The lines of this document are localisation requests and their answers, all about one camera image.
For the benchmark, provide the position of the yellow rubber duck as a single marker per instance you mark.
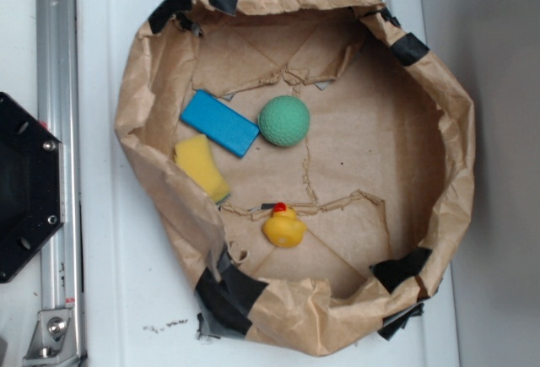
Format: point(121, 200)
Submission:
point(283, 228)

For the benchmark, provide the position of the green golf ball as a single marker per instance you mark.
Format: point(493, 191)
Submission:
point(284, 121)

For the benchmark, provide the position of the yellow sponge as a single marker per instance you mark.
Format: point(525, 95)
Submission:
point(194, 156)

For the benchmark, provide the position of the blue rectangular block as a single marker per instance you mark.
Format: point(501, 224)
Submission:
point(221, 124)

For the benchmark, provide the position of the brown paper bag bin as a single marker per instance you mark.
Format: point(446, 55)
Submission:
point(383, 180)

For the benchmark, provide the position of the white tray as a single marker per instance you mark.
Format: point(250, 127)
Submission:
point(139, 308)

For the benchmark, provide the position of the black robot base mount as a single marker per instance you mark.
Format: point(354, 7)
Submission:
point(31, 194)

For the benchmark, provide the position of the aluminium frame rail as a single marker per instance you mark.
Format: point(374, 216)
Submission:
point(59, 338)

